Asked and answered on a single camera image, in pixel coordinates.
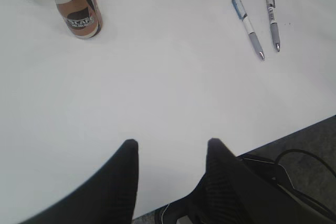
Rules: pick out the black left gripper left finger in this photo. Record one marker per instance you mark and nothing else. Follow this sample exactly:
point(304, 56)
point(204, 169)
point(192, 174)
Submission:
point(108, 196)

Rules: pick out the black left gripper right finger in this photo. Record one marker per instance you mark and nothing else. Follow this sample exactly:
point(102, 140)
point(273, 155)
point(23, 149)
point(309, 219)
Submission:
point(250, 190)

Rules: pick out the brown coffee bottle white cap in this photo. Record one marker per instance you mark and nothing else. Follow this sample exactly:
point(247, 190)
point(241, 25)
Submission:
point(82, 17)

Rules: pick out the grey white click pen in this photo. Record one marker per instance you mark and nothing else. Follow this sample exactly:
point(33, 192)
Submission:
point(274, 30)

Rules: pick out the blue grey click pen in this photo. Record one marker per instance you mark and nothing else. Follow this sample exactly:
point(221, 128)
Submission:
point(242, 15)

